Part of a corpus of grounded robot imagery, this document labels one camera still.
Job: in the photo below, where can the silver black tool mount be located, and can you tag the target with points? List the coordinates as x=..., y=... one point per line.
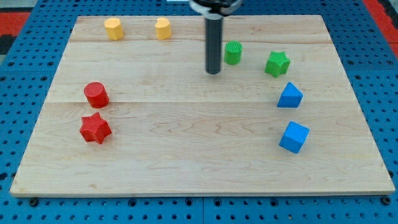
x=215, y=9

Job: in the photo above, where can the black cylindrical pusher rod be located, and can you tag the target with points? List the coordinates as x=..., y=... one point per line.
x=213, y=43

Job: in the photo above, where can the green cylinder block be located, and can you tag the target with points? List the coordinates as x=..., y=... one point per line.
x=232, y=52

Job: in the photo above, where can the wooden board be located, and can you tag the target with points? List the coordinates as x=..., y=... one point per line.
x=178, y=131

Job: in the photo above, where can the green star block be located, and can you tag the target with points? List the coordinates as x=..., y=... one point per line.
x=277, y=64

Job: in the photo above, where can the yellow hexagon block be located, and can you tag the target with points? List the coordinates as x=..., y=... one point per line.
x=114, y=28

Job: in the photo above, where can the blue triangle block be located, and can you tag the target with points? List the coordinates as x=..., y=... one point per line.
x=290, y=97

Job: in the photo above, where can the red cylinder block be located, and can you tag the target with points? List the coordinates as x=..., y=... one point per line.
x=96, y=95

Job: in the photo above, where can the blue cube block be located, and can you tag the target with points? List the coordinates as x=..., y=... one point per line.
x=294, y=137

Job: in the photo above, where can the red star block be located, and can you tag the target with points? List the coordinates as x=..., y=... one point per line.
x=94, y=128

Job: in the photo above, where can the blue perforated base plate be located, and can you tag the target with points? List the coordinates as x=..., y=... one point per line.
x=365, y=49

